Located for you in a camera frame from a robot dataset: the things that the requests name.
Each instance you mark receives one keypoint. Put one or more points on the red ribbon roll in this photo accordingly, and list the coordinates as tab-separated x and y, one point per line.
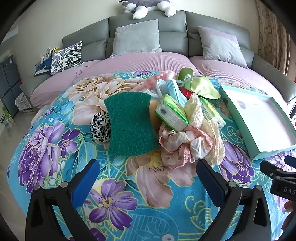
185	92

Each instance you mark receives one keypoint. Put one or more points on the purple and grey cushion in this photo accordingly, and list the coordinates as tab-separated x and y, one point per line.
222	48

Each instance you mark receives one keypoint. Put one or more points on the floral blanket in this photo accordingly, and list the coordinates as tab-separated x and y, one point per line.
161	208

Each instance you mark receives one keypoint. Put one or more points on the grey sofa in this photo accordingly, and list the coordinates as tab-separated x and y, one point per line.
171	20

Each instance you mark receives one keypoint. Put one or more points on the black and white patterned cushion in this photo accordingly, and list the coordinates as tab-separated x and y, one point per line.
67	56

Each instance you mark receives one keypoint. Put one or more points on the pink fuzzy headband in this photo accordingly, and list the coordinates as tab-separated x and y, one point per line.
152	81

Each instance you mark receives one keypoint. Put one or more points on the blue face mask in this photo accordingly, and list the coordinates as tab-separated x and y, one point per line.
178	92

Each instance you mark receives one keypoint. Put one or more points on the grey and white plush dog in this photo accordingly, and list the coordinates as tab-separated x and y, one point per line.
138	10

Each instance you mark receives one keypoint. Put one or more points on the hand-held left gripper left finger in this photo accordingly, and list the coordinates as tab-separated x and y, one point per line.
85	183

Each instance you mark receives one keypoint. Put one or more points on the teal cardboard box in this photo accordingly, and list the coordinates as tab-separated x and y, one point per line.
259	120

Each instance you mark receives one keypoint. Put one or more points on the black and white spotted scrunchie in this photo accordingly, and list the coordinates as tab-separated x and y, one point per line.
99	129

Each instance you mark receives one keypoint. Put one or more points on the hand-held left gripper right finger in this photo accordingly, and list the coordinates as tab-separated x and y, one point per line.
210	183

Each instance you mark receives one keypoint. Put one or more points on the green and yellow scouring sponge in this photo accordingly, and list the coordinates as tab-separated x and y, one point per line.
129	122

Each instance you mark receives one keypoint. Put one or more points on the person's right hand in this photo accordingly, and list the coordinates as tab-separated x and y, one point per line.
291	213

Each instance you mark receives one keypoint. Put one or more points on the dark blue cabinet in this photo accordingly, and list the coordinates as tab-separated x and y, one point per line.
9	81

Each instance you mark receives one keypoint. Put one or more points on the beige patterned curtain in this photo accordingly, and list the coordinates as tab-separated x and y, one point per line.
270	34

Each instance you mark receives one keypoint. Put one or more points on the cream lace cloth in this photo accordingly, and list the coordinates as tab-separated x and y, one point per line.
216	141

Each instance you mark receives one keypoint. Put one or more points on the green tissue pack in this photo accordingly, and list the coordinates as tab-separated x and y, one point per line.
211	113
171	113

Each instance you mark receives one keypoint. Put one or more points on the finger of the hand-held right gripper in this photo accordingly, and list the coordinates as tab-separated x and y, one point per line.
291	160
268	167

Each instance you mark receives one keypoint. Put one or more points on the pink seat cover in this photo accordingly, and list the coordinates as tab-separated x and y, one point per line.
129	62
231	71

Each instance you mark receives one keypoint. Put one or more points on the pink lace cloth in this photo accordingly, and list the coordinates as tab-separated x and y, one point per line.
175	143

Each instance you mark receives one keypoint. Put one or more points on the light green cloth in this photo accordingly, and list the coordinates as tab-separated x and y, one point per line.
203	87

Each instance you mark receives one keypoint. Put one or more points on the white and yellow papers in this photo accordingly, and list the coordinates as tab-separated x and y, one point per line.
46	54

